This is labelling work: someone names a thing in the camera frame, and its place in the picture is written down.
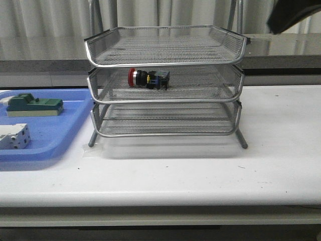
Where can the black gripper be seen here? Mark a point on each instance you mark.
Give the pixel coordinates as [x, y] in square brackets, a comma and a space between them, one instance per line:
[287, 13]

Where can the silver mesh tray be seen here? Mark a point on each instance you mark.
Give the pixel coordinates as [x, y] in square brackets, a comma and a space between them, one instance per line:
[165, 46]
[166, 119]
[190, 83]

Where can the red emergency stop push button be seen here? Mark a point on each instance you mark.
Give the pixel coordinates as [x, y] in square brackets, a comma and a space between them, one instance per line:
[151, 80]

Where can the clear adhesive tape patch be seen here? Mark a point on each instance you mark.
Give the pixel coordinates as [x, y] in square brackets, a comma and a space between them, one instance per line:
[99, 150]

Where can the blue plastic tray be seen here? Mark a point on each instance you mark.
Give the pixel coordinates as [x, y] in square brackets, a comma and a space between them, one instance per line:
[50, 135]

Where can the white circuit breaker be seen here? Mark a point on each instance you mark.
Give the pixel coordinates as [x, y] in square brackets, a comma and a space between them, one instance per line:
[14, 136]

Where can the green and beige switch block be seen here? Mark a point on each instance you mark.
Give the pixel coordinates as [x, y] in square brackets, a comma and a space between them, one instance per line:
[25, 104]

